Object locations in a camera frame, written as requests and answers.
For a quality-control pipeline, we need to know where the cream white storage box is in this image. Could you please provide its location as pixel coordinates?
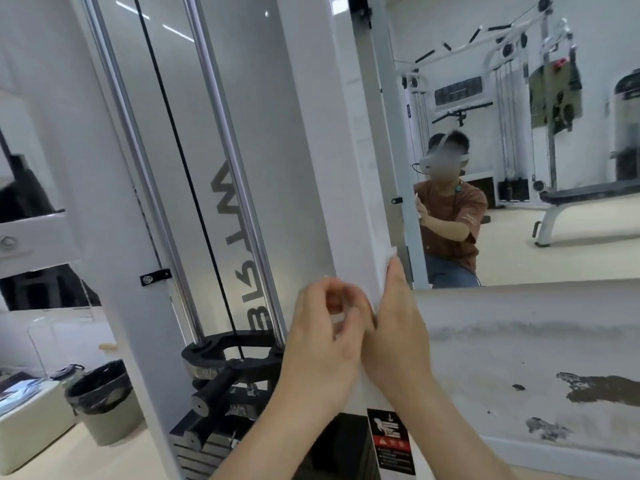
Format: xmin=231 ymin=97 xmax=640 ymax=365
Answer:
xmin=0 ymin=377 xmax=77 ymax=475

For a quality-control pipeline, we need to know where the white gym machine frame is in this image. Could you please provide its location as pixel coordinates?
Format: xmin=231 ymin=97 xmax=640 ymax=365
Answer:
xmin=0 ymin=0 xmax=431 ymax=480

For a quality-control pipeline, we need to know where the dark water bottle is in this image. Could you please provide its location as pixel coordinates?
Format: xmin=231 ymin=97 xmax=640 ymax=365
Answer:
xmin=49 ymin=363 xmax=86 ymax=382

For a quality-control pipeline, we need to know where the silver blue smartphone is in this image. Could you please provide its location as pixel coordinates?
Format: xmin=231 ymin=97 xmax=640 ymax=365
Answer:
xmin=0 ymin=378 xmax=45 ymax=417

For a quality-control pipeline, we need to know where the person's right hand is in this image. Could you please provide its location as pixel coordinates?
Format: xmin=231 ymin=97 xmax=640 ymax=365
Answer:
xmin=361 ymin=257 xmax=434 ymax=397

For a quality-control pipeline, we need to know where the trash bin with black bag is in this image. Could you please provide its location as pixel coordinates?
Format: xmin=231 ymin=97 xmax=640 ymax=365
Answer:
xmin=65 ymin=359 xmax=146 ymax=447

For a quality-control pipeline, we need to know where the person's left forearm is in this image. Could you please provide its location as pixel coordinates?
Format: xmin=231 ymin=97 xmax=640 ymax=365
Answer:
xmin=209 ymin=394 xmax=346 ymax=480

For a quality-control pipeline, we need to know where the black weight stack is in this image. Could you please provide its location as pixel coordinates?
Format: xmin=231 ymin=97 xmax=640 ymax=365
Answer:
xmin=169 ymin=334 xmax=371 ymax=480

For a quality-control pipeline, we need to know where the person's right forearm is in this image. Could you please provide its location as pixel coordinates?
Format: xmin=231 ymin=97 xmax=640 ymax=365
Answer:
xmin=379 ymin=379 xmax=521 ymax=480

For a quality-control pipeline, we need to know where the person's left hand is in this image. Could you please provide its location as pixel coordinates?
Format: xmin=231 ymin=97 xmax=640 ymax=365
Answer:
xmin=277 ymin=277 xmax=376 ymax=411

